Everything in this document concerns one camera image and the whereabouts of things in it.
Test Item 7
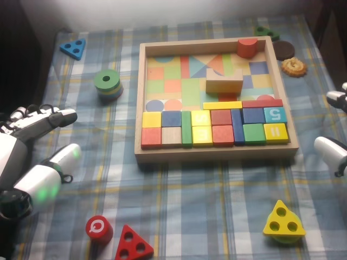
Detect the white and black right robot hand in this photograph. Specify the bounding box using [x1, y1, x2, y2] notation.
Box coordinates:
[313, 82, 347, 178]

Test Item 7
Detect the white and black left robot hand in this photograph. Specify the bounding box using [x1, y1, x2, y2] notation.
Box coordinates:
[0, 104, 82, 220]

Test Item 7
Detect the natural wooden arch block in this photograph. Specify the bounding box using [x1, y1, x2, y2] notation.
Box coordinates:
[205, 68, 244, 95]

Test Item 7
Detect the red half-cylinder block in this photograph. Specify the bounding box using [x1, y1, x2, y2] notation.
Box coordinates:
[237, 38, 258, 59]

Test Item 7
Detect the yellow triangle with three holes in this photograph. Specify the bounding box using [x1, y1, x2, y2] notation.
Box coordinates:
[262, 199, 306, 237]

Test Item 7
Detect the tan swirl cookie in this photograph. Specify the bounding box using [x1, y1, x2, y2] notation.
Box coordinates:
[281, 56, 308, 79]

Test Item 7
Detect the green round disc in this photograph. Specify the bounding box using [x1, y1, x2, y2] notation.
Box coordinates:
[272, 213, 303, 243]

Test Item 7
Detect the round dark brown cookie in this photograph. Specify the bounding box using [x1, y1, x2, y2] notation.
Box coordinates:
[272, 40, 295, 61]

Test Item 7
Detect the red cylinder with white Q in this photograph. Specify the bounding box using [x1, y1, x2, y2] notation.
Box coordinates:
[86, 215, 114, 244]

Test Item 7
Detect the blue triangle with three holes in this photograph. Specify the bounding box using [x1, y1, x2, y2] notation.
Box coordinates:
[59, 38, 86, 61]

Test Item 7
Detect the green triangle with holes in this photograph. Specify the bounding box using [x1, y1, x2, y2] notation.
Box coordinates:
[254, 25, 280, 41]

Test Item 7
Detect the red triangle with three holes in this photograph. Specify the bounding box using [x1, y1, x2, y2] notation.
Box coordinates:
[114, 224, 155, 260]

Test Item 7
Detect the square wooden tray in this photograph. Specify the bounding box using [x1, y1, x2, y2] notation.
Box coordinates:
[134, 35, 300, 166]

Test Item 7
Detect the green wooden ring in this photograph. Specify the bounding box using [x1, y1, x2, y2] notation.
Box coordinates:
[94, 69, 121, 92]

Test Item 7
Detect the blue wooden ring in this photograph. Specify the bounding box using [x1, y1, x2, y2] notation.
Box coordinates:
[98, 87, 124, 98]

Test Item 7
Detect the yellow wooden ring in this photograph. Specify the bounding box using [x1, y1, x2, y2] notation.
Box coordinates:
[97, 81, 123, 94]

